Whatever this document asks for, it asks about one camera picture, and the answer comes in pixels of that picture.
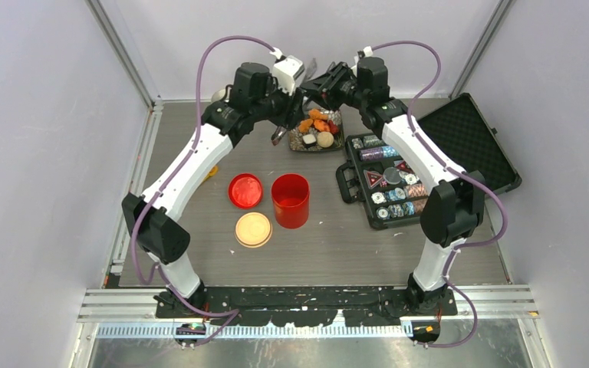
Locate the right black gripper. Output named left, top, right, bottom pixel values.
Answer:
left=300, top=62, right=367, bottom=113

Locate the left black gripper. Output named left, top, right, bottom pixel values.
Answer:
left=252, top=74, right=305, bottom=130

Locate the orange fried food piece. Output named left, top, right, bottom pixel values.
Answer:
left=298, top=119, right=314, bottom=134

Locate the white black sushi piece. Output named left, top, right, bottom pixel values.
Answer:
left=301, top=133, right=317, bottom=149

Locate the round tan bun food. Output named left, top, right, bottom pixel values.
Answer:
left=316, top=131, right=334, bottom=149

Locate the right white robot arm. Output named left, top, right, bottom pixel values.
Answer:
left=299, top=57, right=486, bottom=315

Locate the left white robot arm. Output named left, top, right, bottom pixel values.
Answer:
left=122, top=57, right=305, bottom=317

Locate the black floral square plate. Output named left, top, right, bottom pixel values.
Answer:
left=288, top=107, right=345, bottom=153

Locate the orange fried food top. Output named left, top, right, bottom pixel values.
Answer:
left=308, top=109, right=329, bottom=120

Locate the red cylindrical container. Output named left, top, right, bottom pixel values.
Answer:
left=271, top=173, right=310, bottom=229

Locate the red round lid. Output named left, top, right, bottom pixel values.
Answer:
left=228, top=173, right=263, bottom=209

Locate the beige round metal bowl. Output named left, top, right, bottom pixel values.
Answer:
left=211, top=87, right=228, bottom=103

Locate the yellow red toy block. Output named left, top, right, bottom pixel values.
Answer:
left=204, top=166, right=219, bottom=181

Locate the beige round inner lid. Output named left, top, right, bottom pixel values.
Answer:
left=235, top=212, right=273, bottom=248

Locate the black poker chip case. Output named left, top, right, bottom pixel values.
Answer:
left=336, top=94, right=522, bottom=230

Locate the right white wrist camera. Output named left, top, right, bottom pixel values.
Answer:
left=356, top=46, right=373, bottom=61

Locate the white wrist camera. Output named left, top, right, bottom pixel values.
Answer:
left=270, top=48, right=305, bottom=96
left=356, top=46, right=373, bottom=61

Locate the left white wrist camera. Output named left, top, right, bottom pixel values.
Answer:
left=270, top=48, right=305, bottom=96

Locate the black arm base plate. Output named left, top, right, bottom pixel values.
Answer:
left=154, top=286, right=459, bottom=328

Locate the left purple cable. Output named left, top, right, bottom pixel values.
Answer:
left=130, top=35, right=285, bottom=347

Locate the purple cable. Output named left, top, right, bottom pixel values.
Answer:
left=370, top=40, right=509, bottom=350
left=130, top=35, right=285, bottom=347

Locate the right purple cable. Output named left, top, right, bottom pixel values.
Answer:
left=370, top=40, right=509, bottom=350

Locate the aluminium front rail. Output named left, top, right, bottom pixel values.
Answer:
left=77, top=285, right=540, bottom=340

